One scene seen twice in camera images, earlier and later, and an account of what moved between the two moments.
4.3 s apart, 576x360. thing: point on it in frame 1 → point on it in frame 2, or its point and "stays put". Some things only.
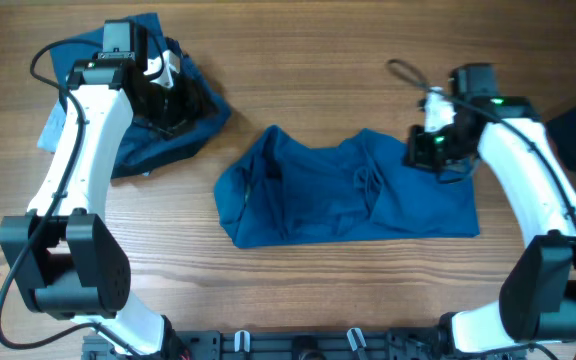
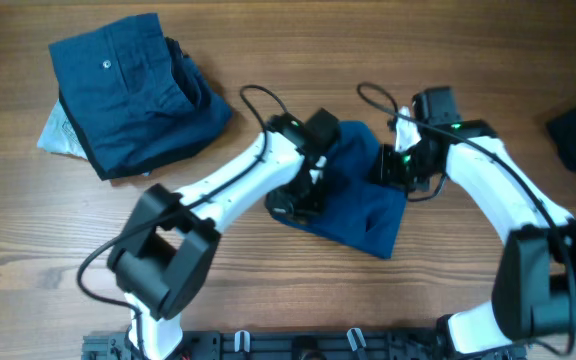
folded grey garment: [51, 133] stays put
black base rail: [282, 344] stays put
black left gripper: [193, 107] → [278, 205]
